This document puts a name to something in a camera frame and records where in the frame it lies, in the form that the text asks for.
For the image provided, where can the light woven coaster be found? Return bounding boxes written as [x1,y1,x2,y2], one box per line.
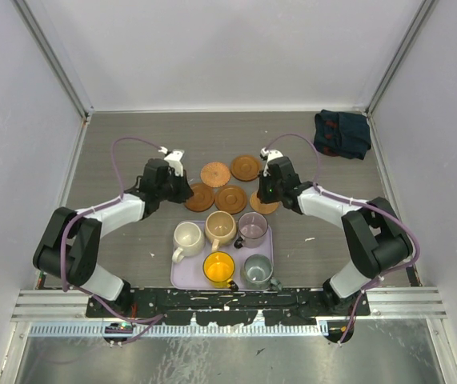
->
[200,162,231,188]
[250,191,280,215]

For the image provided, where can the dark wooden coaster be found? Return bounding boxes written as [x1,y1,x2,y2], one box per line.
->
[214,185,247,214]
[231,154,261,182]
[184,182,214,212]

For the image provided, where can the purple glass mug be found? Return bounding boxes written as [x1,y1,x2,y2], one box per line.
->
[234,212,269,249]

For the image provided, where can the grey ceramic mug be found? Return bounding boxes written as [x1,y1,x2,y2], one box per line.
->
[240,254,283,292]

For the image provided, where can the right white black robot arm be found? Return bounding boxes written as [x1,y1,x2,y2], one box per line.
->
[257,150,414,315]

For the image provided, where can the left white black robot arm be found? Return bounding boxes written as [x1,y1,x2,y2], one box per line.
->
[33,150,193,317]

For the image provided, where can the white ceramic mug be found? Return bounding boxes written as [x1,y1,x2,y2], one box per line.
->
[172,222,205,263]

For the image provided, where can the beige ceramic mug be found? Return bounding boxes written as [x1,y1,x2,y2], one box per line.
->
[204,210,237,252]

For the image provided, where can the lilac plastic tray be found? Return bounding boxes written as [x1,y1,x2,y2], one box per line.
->
[170,227,274,291]

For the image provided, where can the dark blue folded cloth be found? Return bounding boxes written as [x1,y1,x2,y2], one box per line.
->
[313,110,371,160]

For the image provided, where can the yellow glass mug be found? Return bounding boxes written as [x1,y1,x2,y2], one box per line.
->
[202,251,239,291]

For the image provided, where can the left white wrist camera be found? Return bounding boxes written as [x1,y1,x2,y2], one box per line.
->
[158,146,185,177]

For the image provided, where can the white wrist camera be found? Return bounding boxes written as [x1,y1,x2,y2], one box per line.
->
[260,147,283,177]
[158,146,185,177]

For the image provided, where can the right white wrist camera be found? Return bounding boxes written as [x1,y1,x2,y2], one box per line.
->
[260,147,283,177]

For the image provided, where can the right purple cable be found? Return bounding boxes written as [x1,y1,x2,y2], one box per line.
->
[266,133,422,345]

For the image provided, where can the purple cable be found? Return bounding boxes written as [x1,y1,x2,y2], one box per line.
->
[266,133,422,345]
[61,136,169,317]

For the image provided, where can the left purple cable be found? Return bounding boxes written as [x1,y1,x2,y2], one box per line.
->
[61,136,169,317]

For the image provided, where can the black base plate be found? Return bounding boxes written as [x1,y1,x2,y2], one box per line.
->
[85,286,372,327]

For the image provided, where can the slotted cable duct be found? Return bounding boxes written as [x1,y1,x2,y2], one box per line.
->
[28,321,328,338]

